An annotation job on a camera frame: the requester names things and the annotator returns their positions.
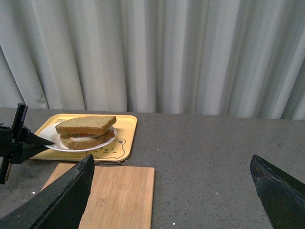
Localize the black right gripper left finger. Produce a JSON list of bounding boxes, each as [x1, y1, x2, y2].
[[0, 155, 94, 229]]

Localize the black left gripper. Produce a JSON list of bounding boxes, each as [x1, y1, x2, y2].
[[0, 103, 55, 184]]

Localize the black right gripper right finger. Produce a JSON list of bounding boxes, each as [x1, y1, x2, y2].
[[250, 155, 305, 229]]

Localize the white round plate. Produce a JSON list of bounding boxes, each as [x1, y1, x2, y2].
[[38, 124, 117, 152]]

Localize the bread slice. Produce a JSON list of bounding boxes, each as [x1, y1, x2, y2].
[[55, 116, 117, 135], [60, 130, 114, 150]]

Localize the fried egg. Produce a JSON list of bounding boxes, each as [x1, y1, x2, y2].
[[69, 134, 96, 142]]

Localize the bamboo cutting board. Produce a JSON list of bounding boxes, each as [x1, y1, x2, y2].
[[41, 161, 155, 229]]

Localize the yellow bear tray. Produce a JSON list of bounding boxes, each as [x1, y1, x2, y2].
[[31, 114, 137, 162]]

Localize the grey curtain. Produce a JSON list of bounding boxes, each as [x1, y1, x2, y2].
[[0, 0, 305, 119]]

